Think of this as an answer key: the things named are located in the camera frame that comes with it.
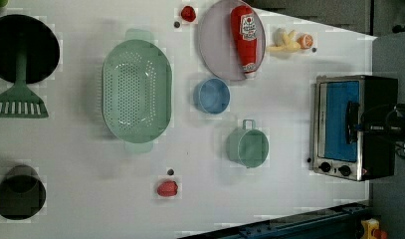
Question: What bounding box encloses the orange slice toy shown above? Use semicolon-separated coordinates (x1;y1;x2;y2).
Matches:
298;34;313;50

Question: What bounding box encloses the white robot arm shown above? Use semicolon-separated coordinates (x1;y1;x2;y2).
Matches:
345;116;405;159

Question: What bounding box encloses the yellow red toy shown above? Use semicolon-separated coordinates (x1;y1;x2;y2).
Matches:
360;218;388;239

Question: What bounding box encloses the pink round plate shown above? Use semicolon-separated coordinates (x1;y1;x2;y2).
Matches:
198;0;266;81

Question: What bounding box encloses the red bell pepper toy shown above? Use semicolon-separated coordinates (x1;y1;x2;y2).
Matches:
156;180;178;197

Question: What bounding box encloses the peeled banana toy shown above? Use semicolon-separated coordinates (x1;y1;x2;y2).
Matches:
267;28;302;53

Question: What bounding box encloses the blue plastic cup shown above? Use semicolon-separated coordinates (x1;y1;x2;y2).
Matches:
193;78;231;115

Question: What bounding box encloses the green slotted spatula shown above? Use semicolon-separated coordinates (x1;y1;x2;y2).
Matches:
0;38;49;119

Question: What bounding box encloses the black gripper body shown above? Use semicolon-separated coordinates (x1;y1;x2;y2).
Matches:
368;115;405;141

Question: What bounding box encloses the large black bowl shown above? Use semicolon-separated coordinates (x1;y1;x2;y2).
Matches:
0;14;60;84

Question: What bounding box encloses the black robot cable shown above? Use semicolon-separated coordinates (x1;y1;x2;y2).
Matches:
359;103;405;157

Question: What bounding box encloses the black toaster oven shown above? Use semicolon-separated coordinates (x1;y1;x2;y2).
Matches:
312;75;398;181

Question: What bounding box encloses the red ketchup bottle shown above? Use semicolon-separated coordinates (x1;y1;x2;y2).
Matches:
230;5;258;79

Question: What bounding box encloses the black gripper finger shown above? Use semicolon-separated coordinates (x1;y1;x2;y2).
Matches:
352;123;370;131

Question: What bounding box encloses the green plastic mug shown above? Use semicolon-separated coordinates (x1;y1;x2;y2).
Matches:
226;119;269;168

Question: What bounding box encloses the small red tomato toy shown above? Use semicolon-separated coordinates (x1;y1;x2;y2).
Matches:
180;5;196;22

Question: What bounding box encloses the green plastic colander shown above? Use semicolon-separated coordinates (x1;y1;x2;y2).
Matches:
102;29;172;153

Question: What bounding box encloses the black cylindrical cup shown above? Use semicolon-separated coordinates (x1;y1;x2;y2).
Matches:
0;165;47;220

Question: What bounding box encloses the blue metal frame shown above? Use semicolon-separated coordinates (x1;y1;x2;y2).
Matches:
180;203;371;239

